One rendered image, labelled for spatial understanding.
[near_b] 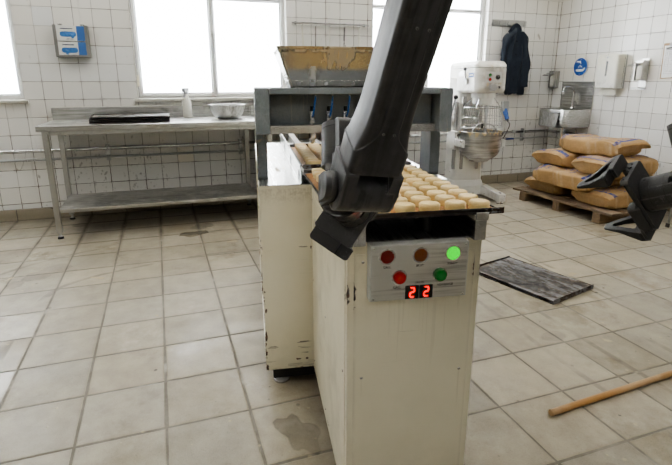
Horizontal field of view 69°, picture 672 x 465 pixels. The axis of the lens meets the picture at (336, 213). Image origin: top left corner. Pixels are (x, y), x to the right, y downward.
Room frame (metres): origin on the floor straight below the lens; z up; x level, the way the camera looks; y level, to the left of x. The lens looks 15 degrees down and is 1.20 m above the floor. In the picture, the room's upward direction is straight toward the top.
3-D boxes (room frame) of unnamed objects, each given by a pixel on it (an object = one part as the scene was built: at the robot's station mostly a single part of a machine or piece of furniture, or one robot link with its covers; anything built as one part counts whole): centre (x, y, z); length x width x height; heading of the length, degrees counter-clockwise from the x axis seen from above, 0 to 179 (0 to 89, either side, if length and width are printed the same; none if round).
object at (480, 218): (2.08, -0.17, 0.87); 2.01 x 0.03 x 0.07; 10
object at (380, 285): (1.09, -0.19, 0.77); 0.24 x 0.04 x 0.14; 100
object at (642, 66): (4.98, -2.94, 1.27); 0.19 x 0.10 x 0.30; 109
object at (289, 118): (1.95, -0.05, 1.01); 0.72 x 0.33 x 0.34; 100
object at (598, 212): (4.71, -2.48, 0.06); 1.20 x 0.80 x 0.11; 22
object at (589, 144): (4.67, -2.52, 0.62); 0.72 x 0.42 x 0.17; 26
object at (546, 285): (2.87, -1.21, 0.02); 0.60 x 0.40 x 0.03; 34
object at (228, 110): (4.48, 0.97, 0.94); 0.33 x 0.33 x 0.12
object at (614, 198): (4.44, -2.60, 0.19); 0.72 x 0.42 x 0.15; 114
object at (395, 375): (1.45, -0.13, 0.45); 0.70 x 0.34 x 0.90; 10
